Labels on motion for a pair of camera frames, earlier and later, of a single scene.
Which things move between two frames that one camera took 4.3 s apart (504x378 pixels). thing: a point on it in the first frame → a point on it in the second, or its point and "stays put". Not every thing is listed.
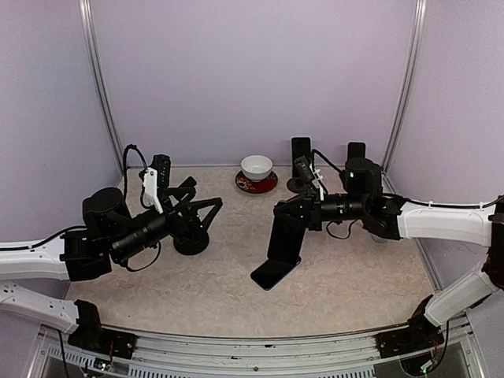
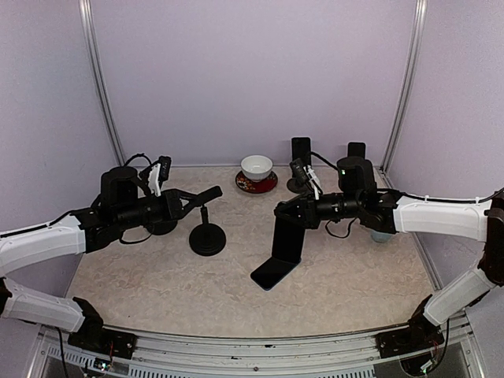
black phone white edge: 286,238 stays put
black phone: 356,150 stays put
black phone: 301,146 stays put
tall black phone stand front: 189,223 → 206,239
